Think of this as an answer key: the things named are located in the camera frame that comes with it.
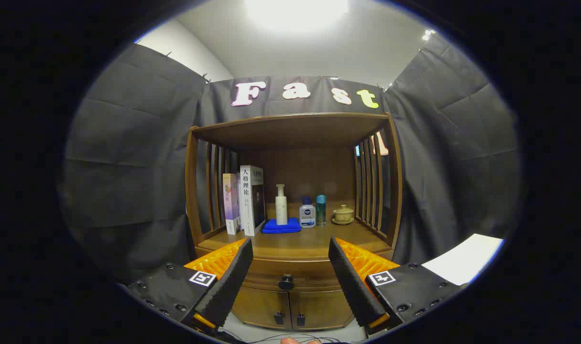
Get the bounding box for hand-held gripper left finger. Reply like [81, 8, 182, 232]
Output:
[125, 238, 254, 335]

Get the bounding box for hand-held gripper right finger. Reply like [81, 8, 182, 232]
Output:
[329, 236, 468, 335]

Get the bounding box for wooden drawer with black knob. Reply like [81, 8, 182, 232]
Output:
[242, 257, 348, 292]

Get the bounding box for wooden cabinet door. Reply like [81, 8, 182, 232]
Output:
[288, 288, 355, 331]
[230, 286, 291, 330]

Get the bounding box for wooden countertop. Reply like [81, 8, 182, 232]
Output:
[197, 203, 392, 259]

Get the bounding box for brown wooden cabinet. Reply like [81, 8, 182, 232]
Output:
[185, 112, 403, 331]

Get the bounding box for folded blue cloth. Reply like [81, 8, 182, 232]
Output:
[262, 218, 302, 234]

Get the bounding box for lidded ceramic teacup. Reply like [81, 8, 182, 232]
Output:
[332, 204, 355, 226]

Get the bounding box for purple book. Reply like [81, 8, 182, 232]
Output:
[223, 173, 241, 235]

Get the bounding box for thick white book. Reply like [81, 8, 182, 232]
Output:
[239, 165, 266, 237]

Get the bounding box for white bottle with blue cap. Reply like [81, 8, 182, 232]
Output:
[299, 196, 317, 228]

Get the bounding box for white pump bottle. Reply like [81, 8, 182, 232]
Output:
[275, 184, 288, 226]

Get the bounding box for white board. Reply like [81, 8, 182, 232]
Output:
[422, 234, 504, 286]

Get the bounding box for ceiling light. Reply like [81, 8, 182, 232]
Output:
[245, 0, 349, 32]

